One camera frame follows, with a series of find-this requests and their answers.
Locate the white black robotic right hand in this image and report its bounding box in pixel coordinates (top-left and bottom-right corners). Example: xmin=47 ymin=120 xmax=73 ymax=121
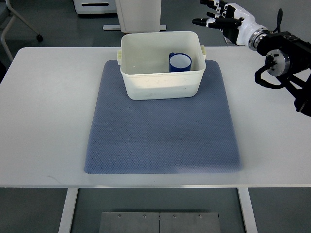
xmin=192 ymin=0 xmax=267 ymax=50

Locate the white table leg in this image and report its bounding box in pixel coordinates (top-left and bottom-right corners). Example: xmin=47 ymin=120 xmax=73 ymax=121
xmin=238 ymin=188 xmax=258 ymax=233
xmin=58 ymin=188 xmax=78 ymax=233

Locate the white table leg left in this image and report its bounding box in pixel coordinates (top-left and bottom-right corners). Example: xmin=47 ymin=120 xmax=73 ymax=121
xmin=58 ymin=188 xmax=78 ymax=233

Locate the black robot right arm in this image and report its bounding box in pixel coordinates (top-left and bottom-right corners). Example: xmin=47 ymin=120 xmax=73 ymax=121
xmin=249 ymin=9 xmax=311 ymax=116

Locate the white pedestal column base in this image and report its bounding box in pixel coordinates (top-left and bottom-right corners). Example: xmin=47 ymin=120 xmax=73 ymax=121
xmin=103 ymin=0 xmax=167 ymax=33

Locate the white plastic box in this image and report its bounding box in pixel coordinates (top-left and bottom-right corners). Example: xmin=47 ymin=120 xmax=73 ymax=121
xmin=117 ymin=31 xmax=206 ymax=100

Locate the small grey floor socket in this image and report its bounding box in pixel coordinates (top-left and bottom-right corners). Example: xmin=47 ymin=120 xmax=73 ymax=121
xmin=224 ymin=37 xmax=236 ymax=45

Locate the white table leg right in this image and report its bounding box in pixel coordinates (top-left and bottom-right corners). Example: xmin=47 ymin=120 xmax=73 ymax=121
xmin=238 ymin=188 xmax=258 ymax=233

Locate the blue textured mat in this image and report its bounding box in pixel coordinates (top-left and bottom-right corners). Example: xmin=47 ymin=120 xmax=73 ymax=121
xmin=84 ymin=60 xmax=242 ymax=174

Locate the white appliance with slot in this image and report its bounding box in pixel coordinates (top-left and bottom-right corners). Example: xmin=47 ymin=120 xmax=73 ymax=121
xmin=73 ymin=0 xmax=117 ymax=15

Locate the blue enamel mug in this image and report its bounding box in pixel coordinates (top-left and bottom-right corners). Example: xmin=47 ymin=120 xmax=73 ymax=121
xmin=169 ymin=52 xmax=192 ymax=72

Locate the grey metal floor plate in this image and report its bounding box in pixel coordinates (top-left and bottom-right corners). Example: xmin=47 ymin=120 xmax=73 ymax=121
xmin=99 ymin=212 xmax=221 ymax=233

